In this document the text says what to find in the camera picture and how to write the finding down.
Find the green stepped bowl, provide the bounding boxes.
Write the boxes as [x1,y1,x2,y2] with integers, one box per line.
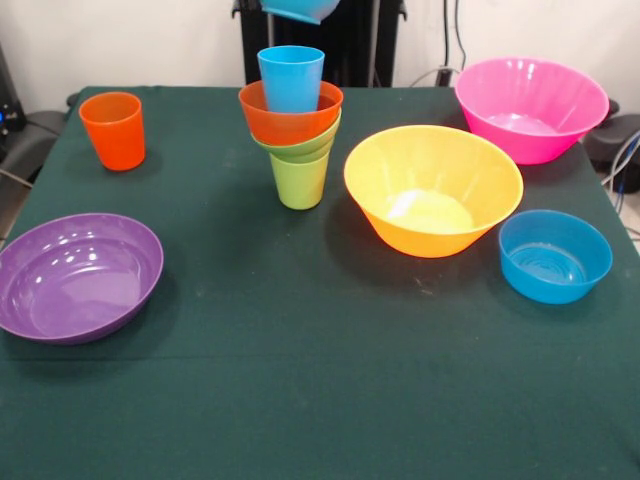
[249,108,343,164]

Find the orange round bowl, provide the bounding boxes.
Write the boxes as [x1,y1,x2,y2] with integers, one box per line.
[238,79,346,147]

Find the blue plastic cup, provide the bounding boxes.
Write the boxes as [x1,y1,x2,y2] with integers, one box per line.
[256,45,326,113]

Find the light blue stepped bowl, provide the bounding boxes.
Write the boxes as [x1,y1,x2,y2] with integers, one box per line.
[259,0,343,26]

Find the green plastic cup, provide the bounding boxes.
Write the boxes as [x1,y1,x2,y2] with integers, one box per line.
[269,151,331,210]

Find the large yellow-orange bowl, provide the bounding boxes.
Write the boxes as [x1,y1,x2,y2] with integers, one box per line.
[343,124,525,259]

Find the dark green tablecloth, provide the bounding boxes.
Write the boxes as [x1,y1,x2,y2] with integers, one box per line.
[0,85,640,480]

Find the orange plastic cup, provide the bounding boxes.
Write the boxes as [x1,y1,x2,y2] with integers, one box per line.
[78,91,147,173]

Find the blue round bowl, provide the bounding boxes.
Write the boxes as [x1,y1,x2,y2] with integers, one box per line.
[498,209,614,305]

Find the large purple bowl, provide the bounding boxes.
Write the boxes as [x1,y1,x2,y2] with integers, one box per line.
[0,212,165,346]

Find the large pink bowl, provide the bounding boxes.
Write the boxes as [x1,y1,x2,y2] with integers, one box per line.
[453,56,611,166]

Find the black equipment base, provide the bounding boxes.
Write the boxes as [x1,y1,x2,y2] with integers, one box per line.
[582,97,640,174]

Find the black computer case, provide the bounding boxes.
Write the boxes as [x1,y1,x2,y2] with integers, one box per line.
[0,44,27,162]

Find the white cable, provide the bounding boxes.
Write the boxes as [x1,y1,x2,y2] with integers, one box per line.
[407,66,459,87]

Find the black hanging cable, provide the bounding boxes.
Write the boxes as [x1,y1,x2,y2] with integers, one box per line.
[444,0,469,69]

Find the grey cable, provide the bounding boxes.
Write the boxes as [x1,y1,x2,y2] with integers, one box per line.
[599,127,640,201]

